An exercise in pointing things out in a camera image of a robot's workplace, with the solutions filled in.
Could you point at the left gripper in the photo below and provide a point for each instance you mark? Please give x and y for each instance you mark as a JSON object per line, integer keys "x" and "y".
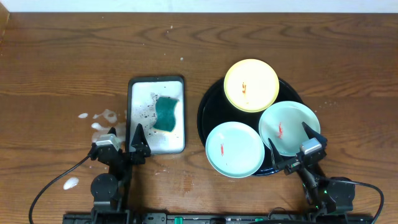
{"x": 123, "y": 152}

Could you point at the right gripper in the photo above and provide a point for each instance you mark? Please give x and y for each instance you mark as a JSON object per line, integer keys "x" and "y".
{"x": 290, "y": 167}

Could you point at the light green plate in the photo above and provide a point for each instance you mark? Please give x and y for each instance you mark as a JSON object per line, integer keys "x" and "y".
{"x": 235, "y": 149}
{"x": 281, "y": 124}

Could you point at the green yellow sponge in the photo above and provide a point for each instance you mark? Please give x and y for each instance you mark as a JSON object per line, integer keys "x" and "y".
{"x": 165, "y": 114}

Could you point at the light green plate front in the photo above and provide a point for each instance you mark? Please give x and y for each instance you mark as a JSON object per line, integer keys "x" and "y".
{"x": 235, "y": 149}

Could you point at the yellow plate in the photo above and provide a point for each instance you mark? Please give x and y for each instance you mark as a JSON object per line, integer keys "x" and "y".
{"x": 251, "y": 85}

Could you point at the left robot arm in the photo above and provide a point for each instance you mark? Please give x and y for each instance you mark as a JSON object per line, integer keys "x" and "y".
{"x": 110, "y": 190}

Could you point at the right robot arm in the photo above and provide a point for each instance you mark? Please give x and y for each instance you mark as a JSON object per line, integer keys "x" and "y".
{"x": 329, "y": 196}

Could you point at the black rectangular soap tray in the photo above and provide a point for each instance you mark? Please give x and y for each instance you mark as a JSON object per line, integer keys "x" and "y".
{"x": 143, "y": 93}

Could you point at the black round tray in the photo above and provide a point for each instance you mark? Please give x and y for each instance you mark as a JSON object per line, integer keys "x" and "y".
{"x": 215, "y": 109}

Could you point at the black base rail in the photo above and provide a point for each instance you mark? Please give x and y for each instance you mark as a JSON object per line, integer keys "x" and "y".
{"x": 162, "y": 218}

